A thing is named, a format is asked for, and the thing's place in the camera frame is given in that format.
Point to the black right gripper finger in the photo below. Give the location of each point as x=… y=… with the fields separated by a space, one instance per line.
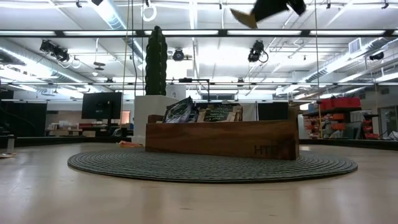
x=270 y=8

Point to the dark blue tea packet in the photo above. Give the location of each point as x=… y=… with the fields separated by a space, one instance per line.
x=178 y=110

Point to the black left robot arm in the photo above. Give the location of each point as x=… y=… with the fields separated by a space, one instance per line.
x=97 y=2

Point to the wooden tea organizer box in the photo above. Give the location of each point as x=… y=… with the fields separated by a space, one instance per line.
x=217 y=140

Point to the white ceiling vent grille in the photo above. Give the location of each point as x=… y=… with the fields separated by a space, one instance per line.
x=355 y=46

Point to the black partition panel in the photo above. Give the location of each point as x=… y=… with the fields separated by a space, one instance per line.
x=28 y=119
x=272 y=110

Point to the red storage bin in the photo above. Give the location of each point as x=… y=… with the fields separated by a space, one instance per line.
x=348 y=102
x=327 y=104

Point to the white hanging sheet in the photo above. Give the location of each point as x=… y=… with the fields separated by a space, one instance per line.
x=249 y=112

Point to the white background box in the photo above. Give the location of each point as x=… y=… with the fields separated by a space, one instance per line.
x=177 y=91

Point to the shelf rack with orange bins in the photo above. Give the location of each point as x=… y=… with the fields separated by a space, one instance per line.
x=337 y=126

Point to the green cactus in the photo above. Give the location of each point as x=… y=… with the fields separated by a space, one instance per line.
x=155 y=62

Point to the white hexagonal planter pot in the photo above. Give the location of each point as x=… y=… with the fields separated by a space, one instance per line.
x=149 y=107

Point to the round grey woven placemat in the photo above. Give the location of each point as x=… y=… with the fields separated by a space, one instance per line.
x=202 y=169

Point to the black background monitor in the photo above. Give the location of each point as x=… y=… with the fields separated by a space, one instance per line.
x=101 y=105

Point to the cluttered background desk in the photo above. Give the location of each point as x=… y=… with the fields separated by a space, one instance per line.
x=93 y=129

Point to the black ceiling-mounted camera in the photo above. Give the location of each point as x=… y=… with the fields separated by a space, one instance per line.
x=178 y=55
x=57 y=53
x=377 y=56
x=256 y=51

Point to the black frame beam with lights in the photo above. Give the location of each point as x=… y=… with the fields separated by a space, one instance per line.
x=222 y=32

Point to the silver spiral ceiling duct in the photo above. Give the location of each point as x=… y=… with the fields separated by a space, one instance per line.
x=110 y=18
x=329 y=73

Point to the black metal table frame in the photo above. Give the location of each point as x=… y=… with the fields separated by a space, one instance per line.
x=62 y=141

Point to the small grey upright post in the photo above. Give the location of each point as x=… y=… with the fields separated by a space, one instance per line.
x=11 y=141

